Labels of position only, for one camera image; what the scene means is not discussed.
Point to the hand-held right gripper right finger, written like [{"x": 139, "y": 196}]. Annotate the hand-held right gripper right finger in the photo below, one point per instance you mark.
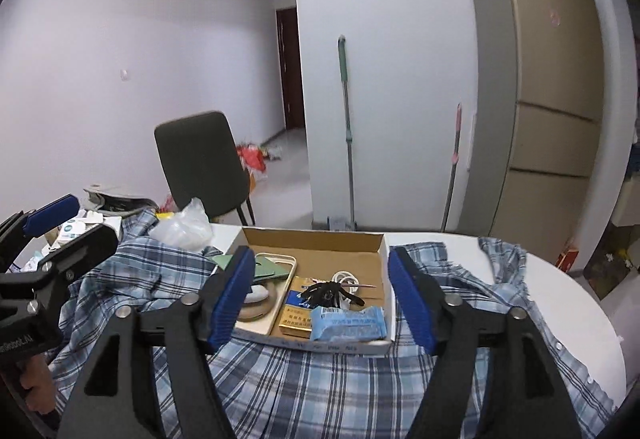
[{"x": 410, "y": 299}]

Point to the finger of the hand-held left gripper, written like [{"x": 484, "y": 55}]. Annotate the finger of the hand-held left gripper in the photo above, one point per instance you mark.
[
  {"x": 90, "y": 244},
  {"x": 52, "y": 214}
]

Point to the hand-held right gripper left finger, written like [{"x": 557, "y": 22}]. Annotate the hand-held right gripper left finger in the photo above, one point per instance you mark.
[{"x": 235, "y": 299}]

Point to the beige phone case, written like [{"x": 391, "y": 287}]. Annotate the beige phone case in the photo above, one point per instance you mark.
[{"x": 294, "y": 265}]

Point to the cardboard box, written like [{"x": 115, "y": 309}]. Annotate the cardboard box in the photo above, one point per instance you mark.
[{"x": 320, "y": 249}]

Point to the person's left hand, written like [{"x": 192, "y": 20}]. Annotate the person's left hand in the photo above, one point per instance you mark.
[{"x": 37, "y": 384}]

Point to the beige tape roll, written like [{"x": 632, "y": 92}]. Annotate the beige tape roll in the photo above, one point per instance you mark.
[{"x": 250, "y": 314}]

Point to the white packet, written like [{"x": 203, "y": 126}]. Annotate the white packet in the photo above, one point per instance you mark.
[{"x": 75, "y": 226}]

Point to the white oval object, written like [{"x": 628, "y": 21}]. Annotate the white oval object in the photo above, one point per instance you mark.
[{"x": 257, "y": 294}]

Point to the olive green pouch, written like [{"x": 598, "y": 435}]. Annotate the olive green pouch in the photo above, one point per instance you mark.
[{"x": 222, "y": 261}]

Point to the grey fabric bag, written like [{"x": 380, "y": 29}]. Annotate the grey fabric bag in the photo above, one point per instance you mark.
[{"x": 115, "y": 199}]

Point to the blue and gold cigarette pack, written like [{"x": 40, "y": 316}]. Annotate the blue and gold cigarette pack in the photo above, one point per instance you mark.
[{"x": 295, "y": 314}]

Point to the blue tissue packet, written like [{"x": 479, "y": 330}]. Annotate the blue tissue packet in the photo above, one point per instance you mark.
[{"x": 345, "y": 324}]

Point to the clear plastic bag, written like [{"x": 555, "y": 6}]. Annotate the clear plastic bag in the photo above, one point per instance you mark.
[{"x": 182, "y": 229}]

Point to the black hair claw clip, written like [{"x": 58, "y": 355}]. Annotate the black hair claw clip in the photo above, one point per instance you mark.
[{"x": 322, "y": 291}]

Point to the blue plaid shirt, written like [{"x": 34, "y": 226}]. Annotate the blue plaid shirt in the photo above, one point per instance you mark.
[{"x": 325, "y": 394}]

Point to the dark grey chair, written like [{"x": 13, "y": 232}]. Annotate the dark grey chair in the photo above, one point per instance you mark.
[{"x": 200, "y": 159}]

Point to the red plastic bag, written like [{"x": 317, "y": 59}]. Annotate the red plastic bag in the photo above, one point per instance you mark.
[{"x": 250, "y": 159}]

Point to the orange box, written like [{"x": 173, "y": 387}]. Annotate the orange box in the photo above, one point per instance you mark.
[{"x": 567, "y": 259}]

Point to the dark wooden door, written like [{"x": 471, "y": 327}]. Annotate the dark wooden door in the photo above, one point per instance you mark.
[{"x": 290, "y": 69}]

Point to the beige cabinet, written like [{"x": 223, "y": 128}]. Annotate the beige cabinet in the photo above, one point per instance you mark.
[{"x": 550, "y": 69}]

